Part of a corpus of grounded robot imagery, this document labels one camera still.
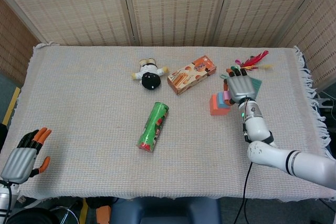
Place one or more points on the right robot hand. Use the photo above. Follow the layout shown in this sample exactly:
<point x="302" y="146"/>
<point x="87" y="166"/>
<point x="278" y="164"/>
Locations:
<point x="241" y="87"/>

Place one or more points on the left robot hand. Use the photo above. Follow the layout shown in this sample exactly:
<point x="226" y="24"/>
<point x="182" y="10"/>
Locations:
<point x="19" y="163"/>

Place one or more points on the small pink foam cube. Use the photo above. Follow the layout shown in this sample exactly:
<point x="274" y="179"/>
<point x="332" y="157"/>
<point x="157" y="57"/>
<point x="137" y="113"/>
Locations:
<point x="226" y="95"/>

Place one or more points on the blue foam cube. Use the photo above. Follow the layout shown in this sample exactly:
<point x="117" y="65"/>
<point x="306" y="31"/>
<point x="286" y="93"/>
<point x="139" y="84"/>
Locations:
<point x="221" y="103"/>

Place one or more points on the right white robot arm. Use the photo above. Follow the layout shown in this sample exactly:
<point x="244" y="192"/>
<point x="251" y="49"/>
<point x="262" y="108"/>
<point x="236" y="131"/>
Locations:
<point x="265" y="153"/>

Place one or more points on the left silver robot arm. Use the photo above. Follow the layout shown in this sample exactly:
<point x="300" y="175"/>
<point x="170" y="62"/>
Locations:
<point x="6" y="197"/>

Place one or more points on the teal hand brush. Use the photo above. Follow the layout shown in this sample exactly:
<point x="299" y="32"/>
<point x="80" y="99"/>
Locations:
<point x="258" y="83"/>

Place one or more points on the orange block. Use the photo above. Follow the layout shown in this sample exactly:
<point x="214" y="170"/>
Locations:
<point x="103" y="214"/>

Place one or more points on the feather shuttlecock green base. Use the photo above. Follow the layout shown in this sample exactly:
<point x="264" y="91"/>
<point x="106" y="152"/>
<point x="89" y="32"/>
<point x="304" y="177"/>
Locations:
<point x="256" y="58"/>

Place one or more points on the large orange foam cube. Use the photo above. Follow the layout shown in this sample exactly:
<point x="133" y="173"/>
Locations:
<point x="216" y="111"/>

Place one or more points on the orange biscuit box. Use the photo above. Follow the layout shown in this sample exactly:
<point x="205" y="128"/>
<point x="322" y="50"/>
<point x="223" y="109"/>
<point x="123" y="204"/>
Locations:
<point x="191" y="75"/>

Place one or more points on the black round base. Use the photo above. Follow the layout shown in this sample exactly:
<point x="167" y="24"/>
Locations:
<point x="31" y="217"/>

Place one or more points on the plush doll black hair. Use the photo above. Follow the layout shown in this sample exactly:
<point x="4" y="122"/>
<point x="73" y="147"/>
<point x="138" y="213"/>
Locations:
<point x="151" y="78"/>

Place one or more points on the beige waffle tablecloth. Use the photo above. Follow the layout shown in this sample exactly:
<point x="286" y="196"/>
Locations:
<point x="105" y="129"/>

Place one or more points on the green chip can red lid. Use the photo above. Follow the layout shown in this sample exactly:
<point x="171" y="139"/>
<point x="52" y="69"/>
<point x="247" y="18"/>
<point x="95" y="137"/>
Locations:
<point x="152" y="127"/>

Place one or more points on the dark blue padded seat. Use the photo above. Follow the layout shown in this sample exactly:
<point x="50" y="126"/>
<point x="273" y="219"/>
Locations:
<point x="170" y="211"/>

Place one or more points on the woven bamboo folding screen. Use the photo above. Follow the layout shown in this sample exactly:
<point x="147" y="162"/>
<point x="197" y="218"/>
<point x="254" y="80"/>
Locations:
<point x="78" y="6"/>

